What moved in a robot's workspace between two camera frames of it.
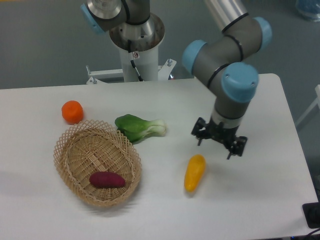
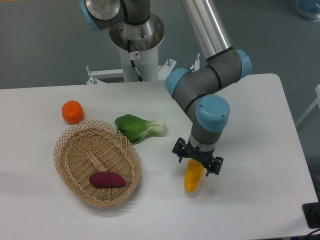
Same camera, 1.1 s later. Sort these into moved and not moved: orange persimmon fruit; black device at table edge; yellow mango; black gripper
Moved: black gripper
Not moved: orange persimmon fruit; black device at table edge; yellow mango
